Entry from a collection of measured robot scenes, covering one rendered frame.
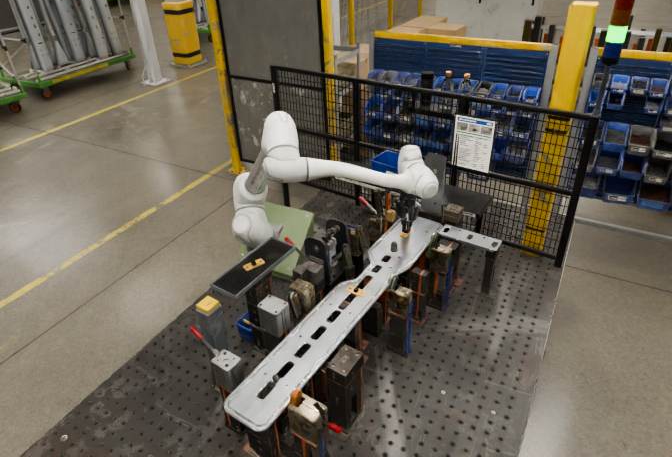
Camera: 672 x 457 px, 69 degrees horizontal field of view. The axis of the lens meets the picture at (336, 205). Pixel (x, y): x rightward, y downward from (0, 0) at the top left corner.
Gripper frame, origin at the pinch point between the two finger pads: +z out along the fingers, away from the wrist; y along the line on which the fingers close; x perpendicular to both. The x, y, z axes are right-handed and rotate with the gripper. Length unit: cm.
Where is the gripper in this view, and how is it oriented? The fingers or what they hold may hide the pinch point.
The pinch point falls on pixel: (406, 225)
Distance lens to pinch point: 236.7
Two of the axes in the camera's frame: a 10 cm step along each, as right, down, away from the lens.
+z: 0.4, 8.5, 5.2
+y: 8.3, 2.6, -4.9
